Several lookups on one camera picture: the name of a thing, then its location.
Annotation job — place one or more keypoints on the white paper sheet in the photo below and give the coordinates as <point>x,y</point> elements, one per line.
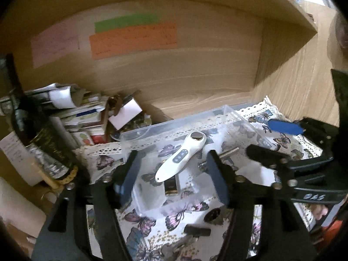
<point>16,155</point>

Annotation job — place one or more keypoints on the pink sticky note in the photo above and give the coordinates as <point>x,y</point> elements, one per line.
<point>53,43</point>

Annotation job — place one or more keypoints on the orange sticky note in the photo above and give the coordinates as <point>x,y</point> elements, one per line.
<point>133,40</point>

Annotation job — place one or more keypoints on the person's right hand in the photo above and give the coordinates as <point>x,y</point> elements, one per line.
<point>319,212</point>

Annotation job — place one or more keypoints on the pile of papers and boxes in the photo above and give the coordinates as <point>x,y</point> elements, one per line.
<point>78,111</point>

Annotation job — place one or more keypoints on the white handheld massager device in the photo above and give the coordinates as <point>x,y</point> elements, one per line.
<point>180,157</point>

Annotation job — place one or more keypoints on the small black gold box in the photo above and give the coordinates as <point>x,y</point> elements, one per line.
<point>171,188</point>

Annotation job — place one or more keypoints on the clear plastic container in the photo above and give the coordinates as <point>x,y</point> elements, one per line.
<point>190,141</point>

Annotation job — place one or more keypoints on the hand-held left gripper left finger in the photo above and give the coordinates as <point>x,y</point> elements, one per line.
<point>125,178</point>

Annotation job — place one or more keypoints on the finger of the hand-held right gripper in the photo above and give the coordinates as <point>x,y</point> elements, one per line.
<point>282,127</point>
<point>265,155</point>

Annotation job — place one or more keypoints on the butterfly printed cloth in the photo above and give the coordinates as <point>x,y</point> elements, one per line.
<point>168,223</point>

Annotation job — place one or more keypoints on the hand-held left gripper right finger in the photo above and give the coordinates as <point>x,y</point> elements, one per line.
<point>218,180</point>

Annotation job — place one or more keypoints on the dark glass bottle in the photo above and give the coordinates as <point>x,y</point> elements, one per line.
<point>35,130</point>

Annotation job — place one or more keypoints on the metal keys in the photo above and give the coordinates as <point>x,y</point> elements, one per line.
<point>175,247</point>

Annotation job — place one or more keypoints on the pale pink notepad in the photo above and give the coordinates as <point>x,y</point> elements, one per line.
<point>125,114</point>

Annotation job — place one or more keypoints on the black rectangular block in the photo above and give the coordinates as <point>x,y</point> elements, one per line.
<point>197,230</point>

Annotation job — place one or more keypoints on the dark oval object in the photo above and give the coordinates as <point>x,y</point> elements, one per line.
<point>212,214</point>

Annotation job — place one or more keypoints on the green sticky note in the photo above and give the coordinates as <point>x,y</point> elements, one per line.
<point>125,21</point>

